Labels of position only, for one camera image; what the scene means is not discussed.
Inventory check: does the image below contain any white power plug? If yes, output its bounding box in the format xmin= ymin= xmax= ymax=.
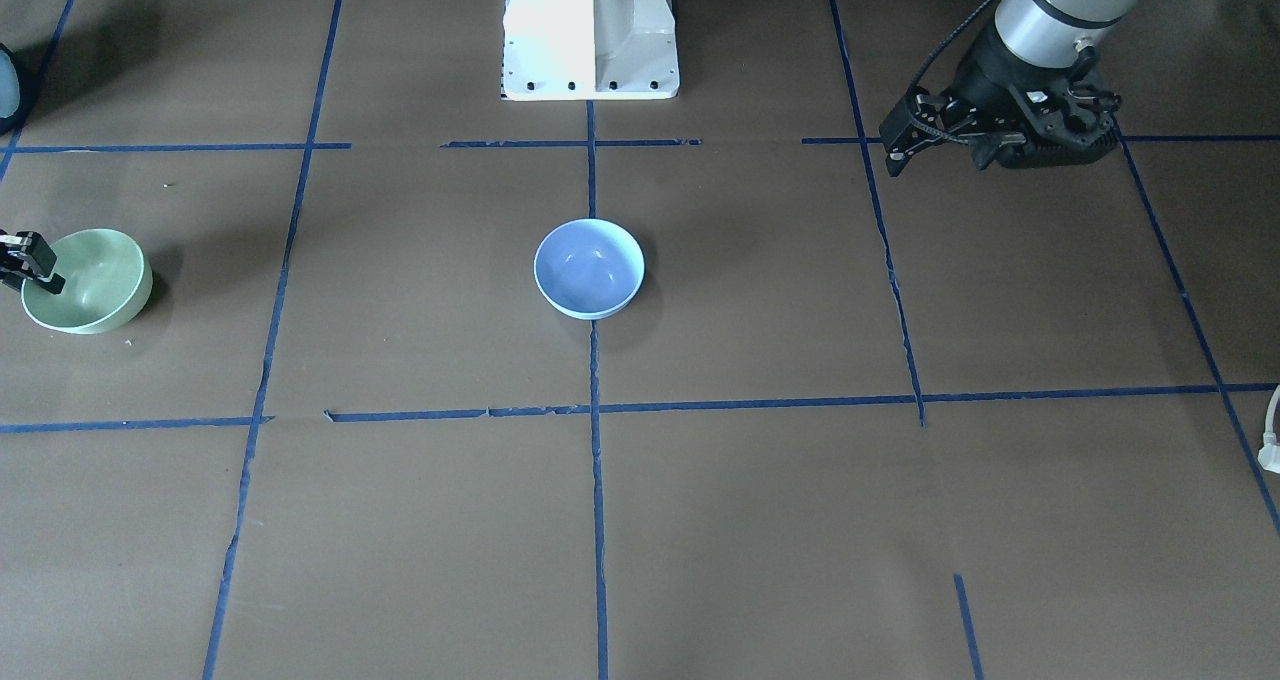
xmin=1256 ymin=385 xmax=1280 ymax=475

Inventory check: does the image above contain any blue bowl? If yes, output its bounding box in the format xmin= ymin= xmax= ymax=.
xmin=532 ymin=218 xmax=646 ymax=321

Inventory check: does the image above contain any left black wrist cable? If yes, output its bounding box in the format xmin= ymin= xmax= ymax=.
xmin=908 ymin=0 xmax=1029 ymax=147

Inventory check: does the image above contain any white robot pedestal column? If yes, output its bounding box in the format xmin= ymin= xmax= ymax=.
xmin=500 ymin=0 xmax=681 ymax=102

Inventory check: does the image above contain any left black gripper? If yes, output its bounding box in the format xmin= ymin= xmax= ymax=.
xmin=879 ymin=28 xmax=1123 ymax=177

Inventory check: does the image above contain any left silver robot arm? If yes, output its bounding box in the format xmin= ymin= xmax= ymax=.
xmin=879 ymin=0 xmax=1140 ymax=177

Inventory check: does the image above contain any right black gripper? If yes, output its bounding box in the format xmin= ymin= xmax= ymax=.
xmin=1 ymin=232 xmax=65 ymax=295

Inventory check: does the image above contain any green bowl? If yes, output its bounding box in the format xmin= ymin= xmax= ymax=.
xmin=20 ymin=228 xmax=154 ymax=336

